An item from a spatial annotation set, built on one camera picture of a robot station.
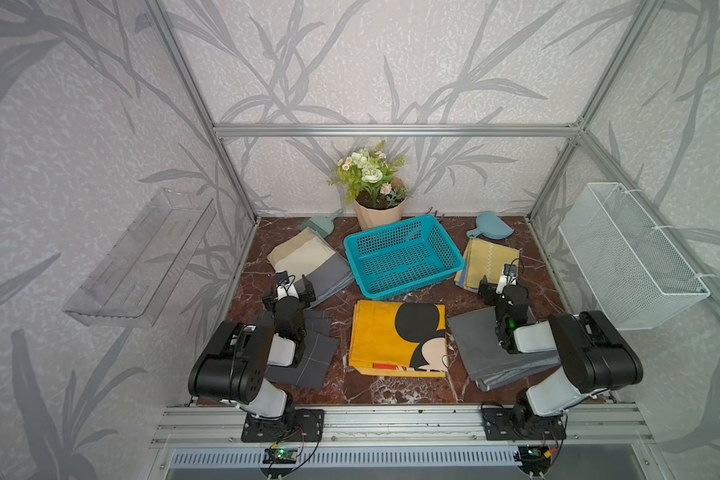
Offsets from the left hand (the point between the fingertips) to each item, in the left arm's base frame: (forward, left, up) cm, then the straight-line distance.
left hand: (288, 278), depth 90 cm
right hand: (+3, -66, -2) cm, 66 cm away
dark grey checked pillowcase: (-23, -9, -10) cm, 27 cm away
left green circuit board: (-43, -4, -11) cm, 44 cm away
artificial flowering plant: (+24, -24, +21) cm, 39 cm away
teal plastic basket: (+16, -37, -10) cm, 41 cm away
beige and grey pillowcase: (+14, -5, -9) cm, 17 cm away
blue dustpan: (+33, -73, -12) cm, 81 cm away
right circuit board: (-43, -67, -14) cm, 81 cm away
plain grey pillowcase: (-20, -58, -8) cm, 62 cm away
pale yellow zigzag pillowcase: (+15, -66, -9) cm, 68 cm away
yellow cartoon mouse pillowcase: (-15, -34, -9) cm, 38 cm away
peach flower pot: (+24, -24, +2) cm, 34 cm away
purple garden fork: (+38, -51, -10) cm, 64 cm away
